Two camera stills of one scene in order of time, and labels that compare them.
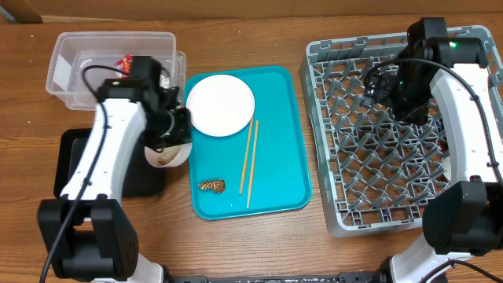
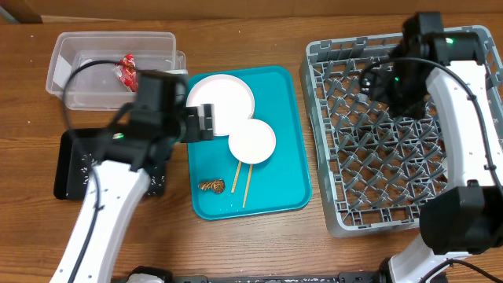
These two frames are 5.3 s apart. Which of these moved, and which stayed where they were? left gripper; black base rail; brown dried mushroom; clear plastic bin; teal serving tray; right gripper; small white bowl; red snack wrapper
Moved: left gripper; small white bowl
Stayed: clear plastic bin; red snack wrapper; brown dried mushroom; black base rail; right gripper; teal serving tray
